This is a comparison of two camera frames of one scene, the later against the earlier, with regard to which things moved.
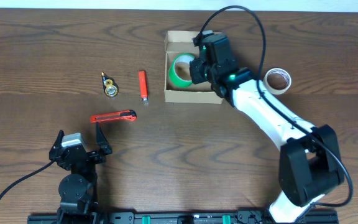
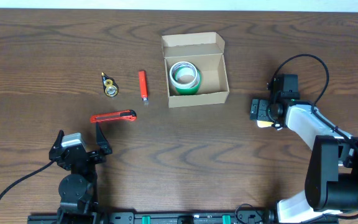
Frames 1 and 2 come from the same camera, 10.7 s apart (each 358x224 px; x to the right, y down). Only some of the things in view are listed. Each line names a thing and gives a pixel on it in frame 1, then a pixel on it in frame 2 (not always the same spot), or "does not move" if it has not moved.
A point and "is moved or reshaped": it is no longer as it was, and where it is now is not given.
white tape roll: [277, 81] is moved or reshaped
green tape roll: [174, 76] to [191, 90]
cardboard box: [176, 43] does not move
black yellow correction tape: [110, 88] does not move
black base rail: [242, 217] does not move
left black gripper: [105, 148] does not move
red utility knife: [129, 114] does not move
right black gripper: [194, 65] to [259, 105]
